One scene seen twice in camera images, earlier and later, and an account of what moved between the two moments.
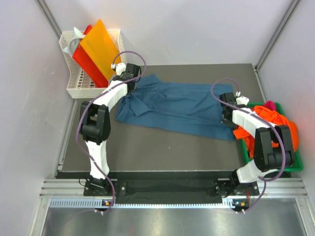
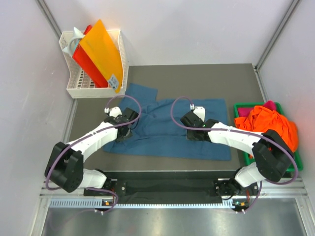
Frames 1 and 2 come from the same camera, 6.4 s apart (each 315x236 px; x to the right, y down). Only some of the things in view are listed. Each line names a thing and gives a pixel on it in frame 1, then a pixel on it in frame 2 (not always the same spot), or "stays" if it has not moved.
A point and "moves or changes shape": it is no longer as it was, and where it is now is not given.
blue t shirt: [191, 109] moves or changes shape
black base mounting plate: [133, 187] stays
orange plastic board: [102, 48] stays
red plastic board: [95, 74] stays
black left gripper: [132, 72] → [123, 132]
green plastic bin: [297, 165] stays
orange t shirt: [273, 117] stays
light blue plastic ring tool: [74, 43] stays
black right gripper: [229, 124] → [190, 136]
